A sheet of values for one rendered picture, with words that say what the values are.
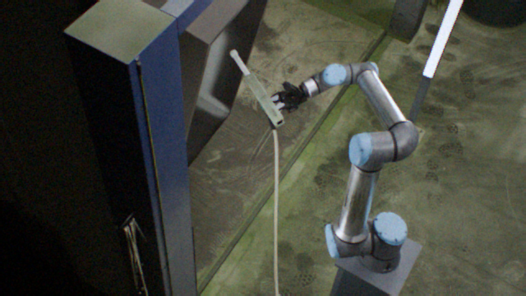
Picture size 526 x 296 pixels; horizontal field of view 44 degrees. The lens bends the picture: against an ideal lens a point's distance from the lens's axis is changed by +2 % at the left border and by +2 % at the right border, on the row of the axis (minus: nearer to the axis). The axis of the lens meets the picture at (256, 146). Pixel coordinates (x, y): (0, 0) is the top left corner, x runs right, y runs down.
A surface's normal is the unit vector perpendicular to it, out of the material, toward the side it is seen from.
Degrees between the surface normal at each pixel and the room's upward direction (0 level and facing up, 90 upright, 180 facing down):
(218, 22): 12
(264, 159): 0
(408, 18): 90
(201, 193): 0
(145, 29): 0
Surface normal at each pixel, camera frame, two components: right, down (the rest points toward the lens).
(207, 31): 0.22, -0.50
